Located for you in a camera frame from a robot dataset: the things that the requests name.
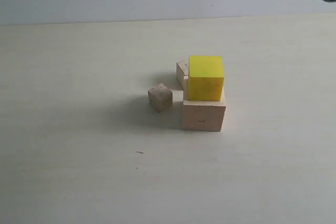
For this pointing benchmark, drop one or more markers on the small natural wooden cube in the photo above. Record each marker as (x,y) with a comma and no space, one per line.
(160,97)

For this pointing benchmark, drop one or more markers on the yellow painted wooden cube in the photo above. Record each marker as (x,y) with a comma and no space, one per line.
(206,77)

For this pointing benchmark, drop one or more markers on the large natural wooden cube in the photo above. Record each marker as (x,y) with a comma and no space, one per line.
(203,115)

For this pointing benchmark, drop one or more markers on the medium natural wooden cube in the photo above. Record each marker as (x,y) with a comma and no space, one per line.
(181,71)

